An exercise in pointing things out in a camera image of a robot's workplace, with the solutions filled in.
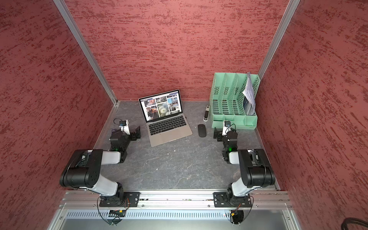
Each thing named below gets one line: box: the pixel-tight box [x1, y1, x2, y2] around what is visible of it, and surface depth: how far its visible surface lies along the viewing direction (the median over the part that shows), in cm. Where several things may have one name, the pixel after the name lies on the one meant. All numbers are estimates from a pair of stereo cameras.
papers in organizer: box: [242, 71, 256, 116], surface depth 102 cm
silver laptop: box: [138, 89, 193, 148], surface depth 105 cm
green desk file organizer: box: [209, 72, 261, 130], surface depth 108 cm
